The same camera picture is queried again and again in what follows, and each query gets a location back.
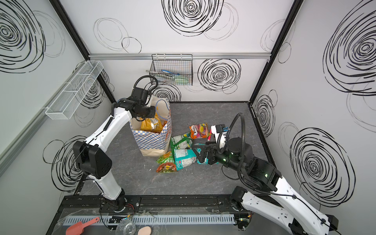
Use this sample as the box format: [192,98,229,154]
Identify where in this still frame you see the yellow snack bag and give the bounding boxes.
[140,114,167,133]

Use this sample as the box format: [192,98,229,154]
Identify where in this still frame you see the blue checkered paper bag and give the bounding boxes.
[130,96,172,157]

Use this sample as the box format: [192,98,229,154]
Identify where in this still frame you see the orange snack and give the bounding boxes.
[190,123,210,140]

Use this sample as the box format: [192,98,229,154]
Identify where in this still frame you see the green red snack bag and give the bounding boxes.
[156,151,177,173]

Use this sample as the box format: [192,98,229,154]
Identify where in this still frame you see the teal mint snack bag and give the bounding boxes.
[192,146,217,165]

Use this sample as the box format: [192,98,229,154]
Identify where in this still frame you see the green white snack bag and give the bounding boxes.
[170,132,193,149]

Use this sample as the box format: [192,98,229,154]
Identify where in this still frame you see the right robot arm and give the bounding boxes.
[192,113,339,235]

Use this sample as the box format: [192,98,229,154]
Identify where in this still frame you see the tongs in basket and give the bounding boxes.
[149,70,180,80]

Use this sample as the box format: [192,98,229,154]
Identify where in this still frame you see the beige round sponge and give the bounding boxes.
[137,226,152,235]

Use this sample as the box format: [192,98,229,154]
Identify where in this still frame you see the clear glass bowl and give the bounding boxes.
[115,219,137,235]

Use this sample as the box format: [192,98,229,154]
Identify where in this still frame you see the red plastic scoop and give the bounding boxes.
[66,217,100,235]

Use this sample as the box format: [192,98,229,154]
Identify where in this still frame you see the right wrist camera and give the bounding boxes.
[210,124,228,148]

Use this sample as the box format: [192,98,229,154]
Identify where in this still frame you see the black wire wall basket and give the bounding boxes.
[149,53,193,86]

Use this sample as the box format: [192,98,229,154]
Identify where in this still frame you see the grey slotted cable duct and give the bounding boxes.
[60,214,236,226]

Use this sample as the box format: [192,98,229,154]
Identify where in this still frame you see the clear wall shelf tray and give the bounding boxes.
[45,61,104,120]

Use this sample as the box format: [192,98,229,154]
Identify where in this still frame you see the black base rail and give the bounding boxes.
[59,194,247,214]

